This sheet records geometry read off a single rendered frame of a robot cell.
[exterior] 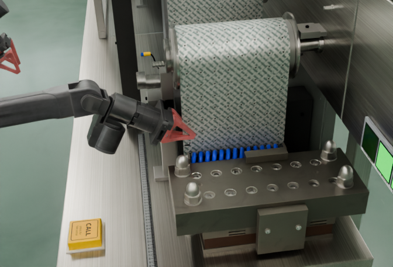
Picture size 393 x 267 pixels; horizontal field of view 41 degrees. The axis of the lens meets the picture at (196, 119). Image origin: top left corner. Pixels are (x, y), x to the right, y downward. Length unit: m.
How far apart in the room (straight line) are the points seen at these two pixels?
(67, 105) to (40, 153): 2.06
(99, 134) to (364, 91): 0.54
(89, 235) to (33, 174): 1.81
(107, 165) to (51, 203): 1.37
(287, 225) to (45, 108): 0.54
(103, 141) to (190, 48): 0.27
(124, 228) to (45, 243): 1.35
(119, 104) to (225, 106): 0.23
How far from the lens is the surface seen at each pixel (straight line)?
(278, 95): 1.16
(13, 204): 2.81
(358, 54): 1.02
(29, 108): 1.08
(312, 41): 1.18
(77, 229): 1.20
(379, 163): 0.97
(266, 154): 1.16
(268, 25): 1.12
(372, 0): 0.96
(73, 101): 1.07
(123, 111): 1.09
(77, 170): 1.40
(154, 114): 1.11
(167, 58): 1.10
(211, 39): 1.09
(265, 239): 1.10
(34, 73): 4.05
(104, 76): 1.85
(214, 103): 1.13
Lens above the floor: 1.73
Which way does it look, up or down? 32 degrees down
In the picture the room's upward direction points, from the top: 2 degrees counter-clockwise
